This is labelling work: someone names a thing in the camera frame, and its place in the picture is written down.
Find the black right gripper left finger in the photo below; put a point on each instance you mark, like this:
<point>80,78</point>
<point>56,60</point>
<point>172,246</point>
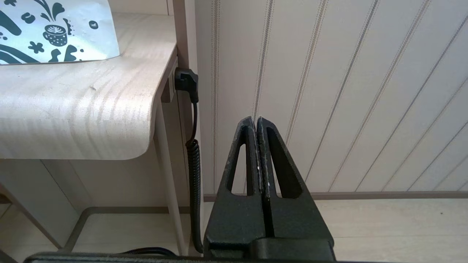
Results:
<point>234,219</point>

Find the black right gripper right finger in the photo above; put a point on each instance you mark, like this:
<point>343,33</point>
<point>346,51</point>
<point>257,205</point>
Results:
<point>296,223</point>

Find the white horse-print zipper pouch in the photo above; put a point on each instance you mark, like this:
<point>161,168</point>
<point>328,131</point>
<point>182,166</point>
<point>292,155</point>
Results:
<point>55,33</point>

